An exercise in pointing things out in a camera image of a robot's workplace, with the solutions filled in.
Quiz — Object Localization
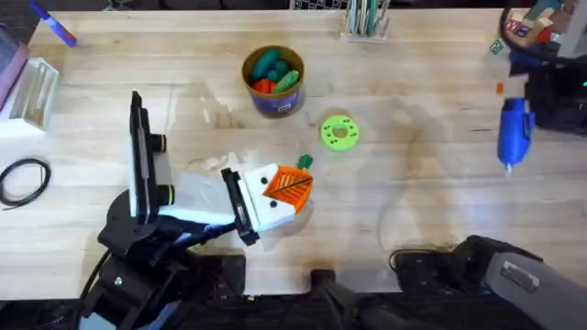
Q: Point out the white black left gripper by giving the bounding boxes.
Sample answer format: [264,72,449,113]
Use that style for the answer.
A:
[149,133,316,248]

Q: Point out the wooden toy blocks heap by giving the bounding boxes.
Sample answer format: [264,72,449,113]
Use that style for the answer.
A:
[504,0,580,48]

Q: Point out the green disc with holes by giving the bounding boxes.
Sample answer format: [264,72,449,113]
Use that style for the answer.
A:
[319,114,360,153]

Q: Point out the brown blue toy tub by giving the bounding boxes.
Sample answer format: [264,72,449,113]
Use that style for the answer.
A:
[241,44,306,120]

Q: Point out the black upright left wrist plate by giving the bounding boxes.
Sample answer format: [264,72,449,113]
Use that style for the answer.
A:
[127,90,154,226]

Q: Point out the wooden peg plate rack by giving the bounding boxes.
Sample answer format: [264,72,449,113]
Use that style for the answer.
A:
[339,0,392,45]

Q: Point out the teal green plate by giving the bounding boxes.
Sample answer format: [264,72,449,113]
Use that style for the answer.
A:
[367,0,380,37]

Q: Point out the cream plate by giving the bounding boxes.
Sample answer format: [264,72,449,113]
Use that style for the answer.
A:
[357,0,369,37]

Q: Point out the pale blue plate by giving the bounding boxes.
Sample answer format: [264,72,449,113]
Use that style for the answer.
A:
[347,0,358,36]

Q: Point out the black white checkered board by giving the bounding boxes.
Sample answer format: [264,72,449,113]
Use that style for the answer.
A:
[288,0,349,11]

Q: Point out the clear plastic box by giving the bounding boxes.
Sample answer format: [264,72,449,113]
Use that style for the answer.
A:
[8,56,61,132]

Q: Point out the blue marker pen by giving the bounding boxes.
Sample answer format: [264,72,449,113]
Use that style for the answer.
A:
[27,0,79,49]

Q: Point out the purple box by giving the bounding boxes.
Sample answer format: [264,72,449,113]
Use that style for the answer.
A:
[0,25,30,111]

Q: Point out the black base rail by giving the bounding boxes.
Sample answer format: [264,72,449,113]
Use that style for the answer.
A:
[0,269,587,330]

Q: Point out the black cable loop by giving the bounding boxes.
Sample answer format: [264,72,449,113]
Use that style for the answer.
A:
[0,157,53,212]

